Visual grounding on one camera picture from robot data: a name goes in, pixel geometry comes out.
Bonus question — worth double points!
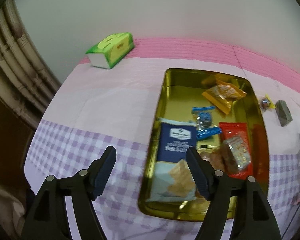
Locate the clear fried twist snack pack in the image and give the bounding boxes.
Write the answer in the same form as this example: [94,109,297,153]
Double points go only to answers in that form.
[199,148,225,172]

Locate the navy white cracker packet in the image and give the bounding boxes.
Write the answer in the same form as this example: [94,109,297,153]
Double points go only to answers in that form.
[147,118,197,202]

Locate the black sesame cake labelled pack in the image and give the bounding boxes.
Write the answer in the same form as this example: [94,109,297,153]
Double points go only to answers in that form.
[221,135,251,174]

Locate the blue dark candy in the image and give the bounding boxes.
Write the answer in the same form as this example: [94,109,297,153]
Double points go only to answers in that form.
[192,106,222,141]

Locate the red snack packet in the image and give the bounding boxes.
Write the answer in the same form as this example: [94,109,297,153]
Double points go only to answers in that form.
[219,122,253,180]

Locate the orange yellow snack packet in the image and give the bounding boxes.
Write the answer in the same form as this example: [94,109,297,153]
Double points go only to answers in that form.
[202,79,247,115]

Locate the grey sesame cake block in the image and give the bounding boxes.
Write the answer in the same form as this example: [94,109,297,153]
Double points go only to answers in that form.
[275,100,293,127]

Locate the gold rectangular metal tin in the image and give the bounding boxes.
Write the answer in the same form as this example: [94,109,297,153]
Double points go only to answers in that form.
[137,67,271,222]

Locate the pink purple checkered tablecloth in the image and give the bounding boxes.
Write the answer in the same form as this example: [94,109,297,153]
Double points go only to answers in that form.
[25,38,300,239]

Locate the yellow wrapped candy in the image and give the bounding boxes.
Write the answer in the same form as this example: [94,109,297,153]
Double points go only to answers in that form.
[260,94,276,112]

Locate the green tissue pack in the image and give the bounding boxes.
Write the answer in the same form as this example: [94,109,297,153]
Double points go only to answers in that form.
[85,32,135,69]

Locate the beige patterned curtain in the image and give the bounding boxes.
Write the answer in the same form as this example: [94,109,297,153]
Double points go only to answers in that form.
[0,0,61,129]

